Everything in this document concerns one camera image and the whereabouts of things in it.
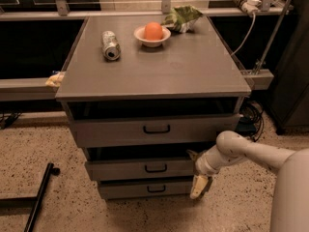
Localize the grey drawer cabinet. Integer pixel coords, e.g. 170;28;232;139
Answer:
55;14;252;201

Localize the black cable on floor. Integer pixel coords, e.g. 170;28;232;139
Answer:
0;112;22;131

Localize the white power strip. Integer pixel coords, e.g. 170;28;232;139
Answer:
233;0;261;16

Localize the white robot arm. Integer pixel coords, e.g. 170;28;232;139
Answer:
188;130;309;232

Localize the white power cable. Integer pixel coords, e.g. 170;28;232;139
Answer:
229;13;257;57

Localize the green chip bag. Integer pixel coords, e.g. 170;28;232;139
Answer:
161;5;203;33

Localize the yellow sponge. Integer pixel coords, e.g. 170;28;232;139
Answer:
45;72;65;88

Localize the crushed silver soda can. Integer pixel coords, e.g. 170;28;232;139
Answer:
101;31;121;61

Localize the dark cabinet at right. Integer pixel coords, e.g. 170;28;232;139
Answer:
266;0;309;134

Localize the black cable bundle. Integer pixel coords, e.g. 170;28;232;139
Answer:
236;100;265;143

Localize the grey bottom drawer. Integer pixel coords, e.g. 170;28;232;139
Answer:
98;176;192;200

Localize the grey metal rail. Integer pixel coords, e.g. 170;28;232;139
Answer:
0;78;57;102

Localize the small white bowl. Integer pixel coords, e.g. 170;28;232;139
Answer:
134;26;171;47

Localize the grey top drawer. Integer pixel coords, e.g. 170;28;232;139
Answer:
70;114;239;148

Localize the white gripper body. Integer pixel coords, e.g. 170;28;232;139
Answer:
194;150;219;177

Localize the orange fruit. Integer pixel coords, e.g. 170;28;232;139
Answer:
144;22;163;41

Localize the grey drawer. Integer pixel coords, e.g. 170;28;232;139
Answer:
98;176;192;200
70;114;239;148
85;157;193;181

